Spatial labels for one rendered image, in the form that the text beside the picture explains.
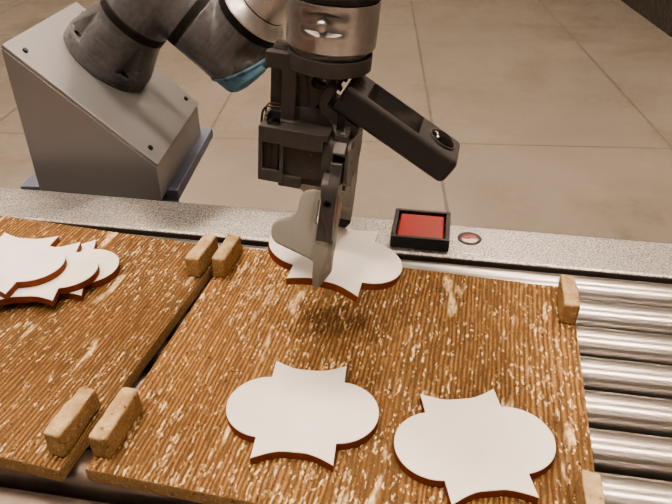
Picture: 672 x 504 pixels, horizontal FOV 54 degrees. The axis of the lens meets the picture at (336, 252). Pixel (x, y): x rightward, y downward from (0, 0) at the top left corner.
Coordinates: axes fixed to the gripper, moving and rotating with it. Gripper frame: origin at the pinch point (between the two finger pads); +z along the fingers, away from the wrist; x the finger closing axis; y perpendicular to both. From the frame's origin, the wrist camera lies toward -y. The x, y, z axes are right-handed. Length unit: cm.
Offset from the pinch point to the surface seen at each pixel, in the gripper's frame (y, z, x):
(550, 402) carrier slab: -22.4, 6.7, 7.7
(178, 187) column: 34, 18, -37
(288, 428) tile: 0.0, 7.6, 16.6
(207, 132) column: 38, 18, -60
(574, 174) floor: -71, 97, -242
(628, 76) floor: -117, 94, -399
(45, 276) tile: 31.5, 8.4, 2.8
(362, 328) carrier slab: -3.7, 8.3, 1.0
